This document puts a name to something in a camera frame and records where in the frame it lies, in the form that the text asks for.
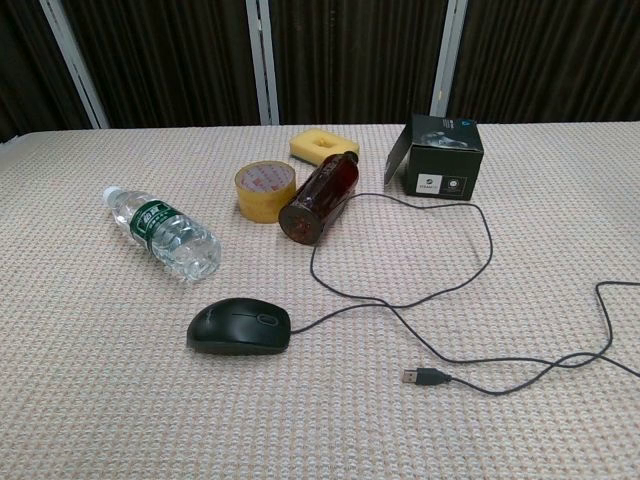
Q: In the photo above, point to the black computer mouse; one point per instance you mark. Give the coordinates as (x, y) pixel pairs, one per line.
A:
(239, 326)

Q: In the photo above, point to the dark brown glass bottle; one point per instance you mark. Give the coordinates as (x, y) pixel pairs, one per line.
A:
(320, 200)

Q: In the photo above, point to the yellow packing tape roll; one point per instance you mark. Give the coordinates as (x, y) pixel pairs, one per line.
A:
(264, 191)

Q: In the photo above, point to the yellow sponge with hollow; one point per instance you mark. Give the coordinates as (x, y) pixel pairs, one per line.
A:
(322, 145)

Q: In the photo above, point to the black cardboard box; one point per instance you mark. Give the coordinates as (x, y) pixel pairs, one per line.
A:
(440, 162)

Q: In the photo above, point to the clear water bottle green label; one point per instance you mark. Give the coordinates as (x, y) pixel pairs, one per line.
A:
(167, 234)

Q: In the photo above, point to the beige woven tablecloth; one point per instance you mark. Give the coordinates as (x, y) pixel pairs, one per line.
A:
(100, 375)

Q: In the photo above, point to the white partition post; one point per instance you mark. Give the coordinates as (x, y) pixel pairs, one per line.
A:
(262, 62)
(446, 55)
(75, 62)

